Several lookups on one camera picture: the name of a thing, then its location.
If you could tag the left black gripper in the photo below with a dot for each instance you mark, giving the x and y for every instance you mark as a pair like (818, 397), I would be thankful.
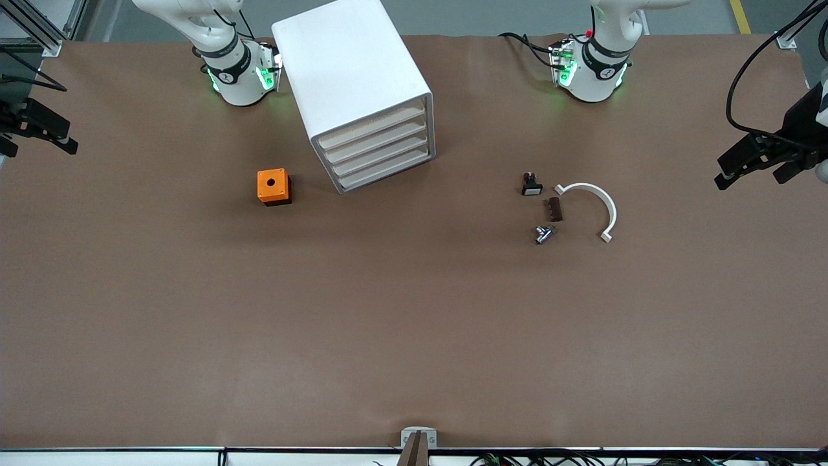
(799, 124)

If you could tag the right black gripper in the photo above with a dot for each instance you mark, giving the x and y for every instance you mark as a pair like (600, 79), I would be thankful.
(19, 115)

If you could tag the white plastic drawer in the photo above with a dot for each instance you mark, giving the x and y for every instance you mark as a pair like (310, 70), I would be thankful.
(372, 133)
(375, 147)
(378, 162)
(381, 175)

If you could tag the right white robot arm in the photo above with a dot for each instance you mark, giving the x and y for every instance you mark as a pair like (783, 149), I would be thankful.
(239, 84)

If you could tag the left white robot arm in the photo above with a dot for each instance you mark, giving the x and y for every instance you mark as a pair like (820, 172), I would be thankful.
(592, 84)

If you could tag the white drawer cabinet housing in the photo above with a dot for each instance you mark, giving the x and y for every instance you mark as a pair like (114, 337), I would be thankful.
(349, 65)

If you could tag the white half-round pipe clamp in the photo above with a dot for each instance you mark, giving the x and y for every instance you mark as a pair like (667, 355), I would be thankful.
(612, 210)

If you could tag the dark brown cylindrical part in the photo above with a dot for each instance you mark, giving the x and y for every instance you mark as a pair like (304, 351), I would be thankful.
(555, 210)

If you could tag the orange box with hole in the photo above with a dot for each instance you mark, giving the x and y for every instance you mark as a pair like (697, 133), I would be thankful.
(264, 189)

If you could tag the chrome tee fitting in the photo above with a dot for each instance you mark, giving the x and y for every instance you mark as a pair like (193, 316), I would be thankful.
(543, 235)

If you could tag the brown table mat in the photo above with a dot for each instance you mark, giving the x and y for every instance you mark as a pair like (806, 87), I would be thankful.
(414, 362)

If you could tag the aluminium frame post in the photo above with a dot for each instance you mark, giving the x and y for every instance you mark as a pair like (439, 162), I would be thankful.
(50, 45)
(784, 41)

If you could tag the black white push button switch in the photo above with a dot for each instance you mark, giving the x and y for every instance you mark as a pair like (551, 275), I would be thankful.
(532, 189)

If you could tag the white table edge rail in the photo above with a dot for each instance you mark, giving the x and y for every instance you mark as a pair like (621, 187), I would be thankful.
(129, 458)

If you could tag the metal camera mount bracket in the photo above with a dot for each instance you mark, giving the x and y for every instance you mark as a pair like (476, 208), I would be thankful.
(405, 439)

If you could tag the brown camera mast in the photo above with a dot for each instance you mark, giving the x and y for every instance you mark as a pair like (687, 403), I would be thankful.
(414, 453)

